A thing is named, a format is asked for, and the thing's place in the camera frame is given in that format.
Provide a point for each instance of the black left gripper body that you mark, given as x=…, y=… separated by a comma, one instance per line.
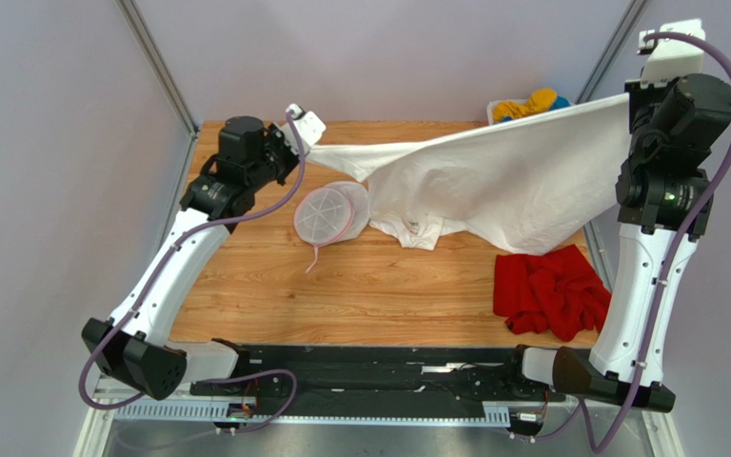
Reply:
x=279, y=162

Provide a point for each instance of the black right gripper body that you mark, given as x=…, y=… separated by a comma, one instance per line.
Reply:
x=635, y=110

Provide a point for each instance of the white mesh laundry bag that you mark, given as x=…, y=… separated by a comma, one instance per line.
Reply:
x=334, y=213

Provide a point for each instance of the white Coca-Cola print t-shirt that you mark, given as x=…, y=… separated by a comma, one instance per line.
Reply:
x=524, y=186

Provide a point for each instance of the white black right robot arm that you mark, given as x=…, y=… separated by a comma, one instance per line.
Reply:
x=665, y=200

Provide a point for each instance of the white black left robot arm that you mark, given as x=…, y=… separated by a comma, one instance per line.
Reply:
x=133, y=345

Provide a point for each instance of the blue t-shirt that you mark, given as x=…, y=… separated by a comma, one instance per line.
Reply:
x=559, y=103

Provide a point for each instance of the yellow t-shirt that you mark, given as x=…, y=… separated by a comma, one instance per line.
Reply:
x=539, y=101

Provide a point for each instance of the white plastic laundry basket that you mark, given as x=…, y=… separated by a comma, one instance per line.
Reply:
x=506, y=110

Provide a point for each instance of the red t-shirt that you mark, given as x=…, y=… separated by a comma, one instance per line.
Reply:
x=558, y=292

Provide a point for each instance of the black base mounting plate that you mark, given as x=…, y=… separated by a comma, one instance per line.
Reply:
x=381, y=382

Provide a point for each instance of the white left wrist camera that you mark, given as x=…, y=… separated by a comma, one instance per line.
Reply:
x=309, y=126

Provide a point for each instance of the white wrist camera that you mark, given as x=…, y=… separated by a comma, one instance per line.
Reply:
x=309, y=126
x=667, y=60

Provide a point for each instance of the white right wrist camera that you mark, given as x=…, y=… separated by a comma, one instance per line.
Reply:
x=667, y=60

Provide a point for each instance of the aluminium corner post right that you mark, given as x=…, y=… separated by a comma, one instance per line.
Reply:
x=630, y=19

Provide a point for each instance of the aluminium corner post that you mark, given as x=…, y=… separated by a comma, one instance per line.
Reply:
x=630, y=19
x=144, y=37

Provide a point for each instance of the aluminium corner post left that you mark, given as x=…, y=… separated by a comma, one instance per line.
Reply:
x=144, y=37

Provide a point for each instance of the aluminium frame rail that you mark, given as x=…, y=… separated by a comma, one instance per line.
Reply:
x=228, y=410

